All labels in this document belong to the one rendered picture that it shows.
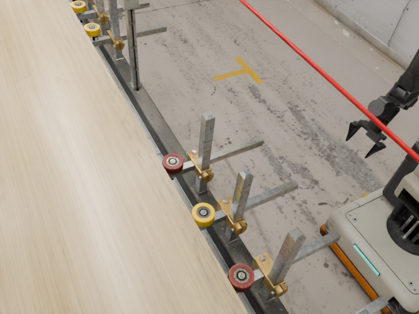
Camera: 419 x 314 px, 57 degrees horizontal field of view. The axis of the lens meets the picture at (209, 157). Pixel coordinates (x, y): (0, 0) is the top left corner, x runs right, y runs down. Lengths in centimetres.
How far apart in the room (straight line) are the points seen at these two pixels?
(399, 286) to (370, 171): 102
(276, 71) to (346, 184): 126
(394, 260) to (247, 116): 147
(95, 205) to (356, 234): 139
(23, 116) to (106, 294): 84
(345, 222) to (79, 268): 146
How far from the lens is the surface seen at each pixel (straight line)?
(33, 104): 176
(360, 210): 231
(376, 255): 219
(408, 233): 230
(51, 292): 125
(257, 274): 131
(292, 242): 107
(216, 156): 155
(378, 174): 294
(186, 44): 371
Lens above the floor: 202
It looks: 49 degrees down
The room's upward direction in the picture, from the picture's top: 7 degrees clockwise
